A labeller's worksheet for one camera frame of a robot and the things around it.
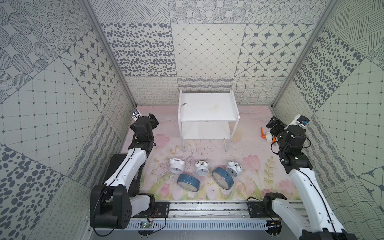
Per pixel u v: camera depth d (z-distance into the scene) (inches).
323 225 15.2
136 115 26.8
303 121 23.4
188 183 28.1
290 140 21.3
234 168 31.3
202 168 31.9
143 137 24.6
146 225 28.2
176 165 32.1
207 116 27.3
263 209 28.7
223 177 28.8
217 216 28.7
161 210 28.9
